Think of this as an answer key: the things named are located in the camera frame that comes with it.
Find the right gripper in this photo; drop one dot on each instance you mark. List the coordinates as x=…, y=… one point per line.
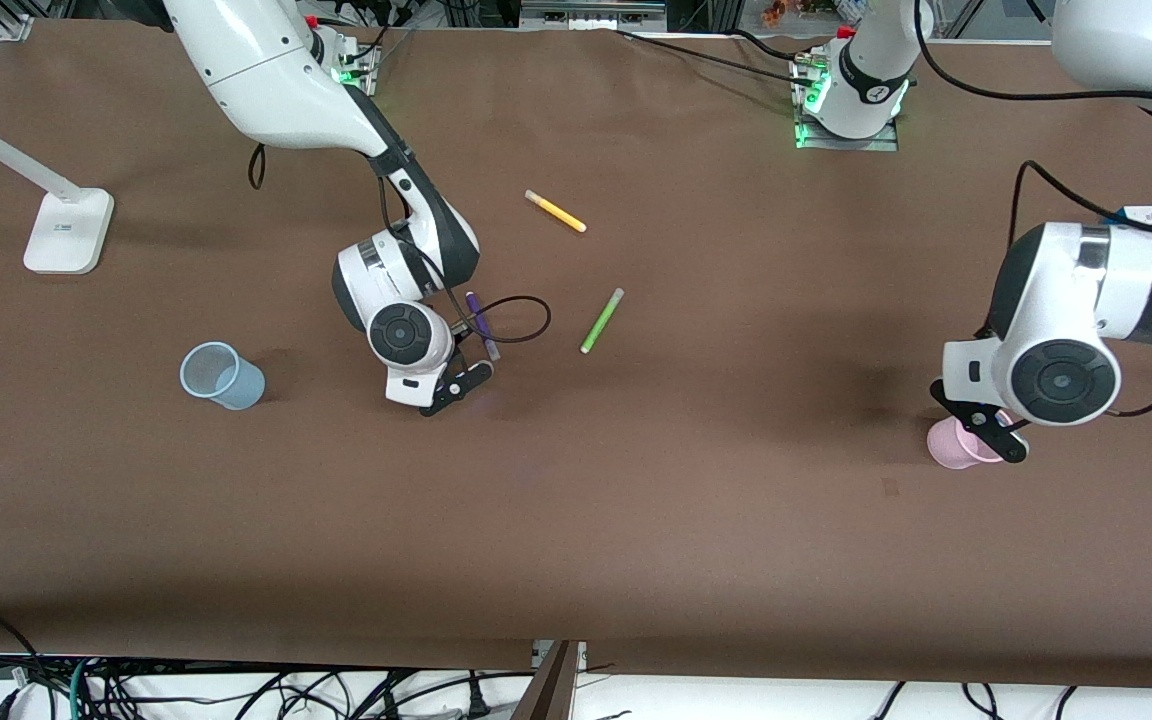
x=463, y=335

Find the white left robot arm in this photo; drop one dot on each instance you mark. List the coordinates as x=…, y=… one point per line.
x=1076, y=290

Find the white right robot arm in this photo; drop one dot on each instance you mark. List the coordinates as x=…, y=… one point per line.
x=266, y=80

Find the translucent pink plastic cup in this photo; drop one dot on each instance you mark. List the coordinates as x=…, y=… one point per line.
x=948, y=445

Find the purple marker pen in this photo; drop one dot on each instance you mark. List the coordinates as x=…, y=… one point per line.
x=481, y=322

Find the green marker pen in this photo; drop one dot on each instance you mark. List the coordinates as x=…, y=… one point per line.
x=601, y=321

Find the yellow marker pen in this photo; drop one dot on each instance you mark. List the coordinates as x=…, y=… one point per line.
x=556, y=211

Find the translucent blue plastic cup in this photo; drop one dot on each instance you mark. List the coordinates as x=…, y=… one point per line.
x=241, y=385

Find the brown wooden beam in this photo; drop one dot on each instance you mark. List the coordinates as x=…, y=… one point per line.
x=548, y=690

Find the grey equipment box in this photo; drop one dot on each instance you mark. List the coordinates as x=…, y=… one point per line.
x=591, y=12

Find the white desk lamp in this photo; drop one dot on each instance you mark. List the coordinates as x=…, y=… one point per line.
x=68, y=235

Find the aluminium frame rail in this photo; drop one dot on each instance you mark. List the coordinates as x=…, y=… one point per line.
x=14, y=22

